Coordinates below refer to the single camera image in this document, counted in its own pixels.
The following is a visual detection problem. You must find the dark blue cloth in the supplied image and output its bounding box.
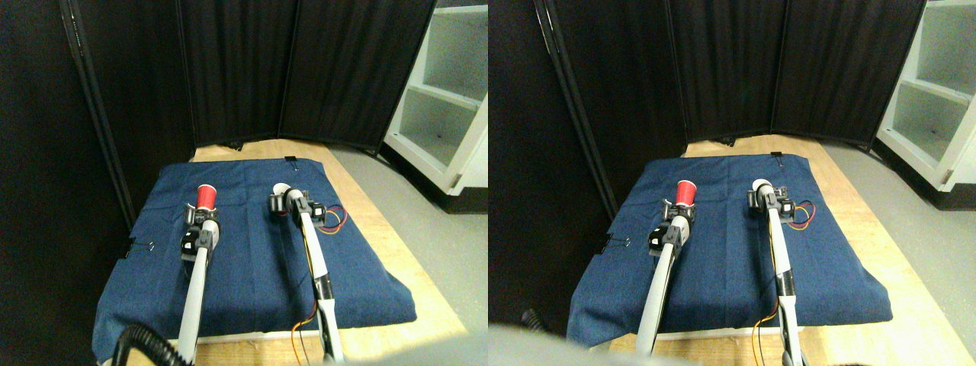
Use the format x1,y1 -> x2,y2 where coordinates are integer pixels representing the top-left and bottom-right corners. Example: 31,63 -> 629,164
566,152 -> 893,348
91,156 -> 417,359

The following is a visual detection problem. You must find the black curtain stand pole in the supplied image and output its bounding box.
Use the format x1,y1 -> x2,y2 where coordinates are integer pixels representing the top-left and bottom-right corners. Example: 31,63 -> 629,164
534,0 -> 619,220
61,0 -> 138,230

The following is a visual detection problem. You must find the white shelf unit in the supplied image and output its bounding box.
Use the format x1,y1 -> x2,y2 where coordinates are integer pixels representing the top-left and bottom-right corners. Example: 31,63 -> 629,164
384,6 -> 488,197
875,0 -> 976,193

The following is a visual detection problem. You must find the orange wire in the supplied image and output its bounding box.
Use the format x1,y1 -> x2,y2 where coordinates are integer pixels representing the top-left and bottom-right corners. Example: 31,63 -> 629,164
789,200 -> 817,231
292,301 -> 319,364
752,301 -> 782,366
316,204 -> 348,235

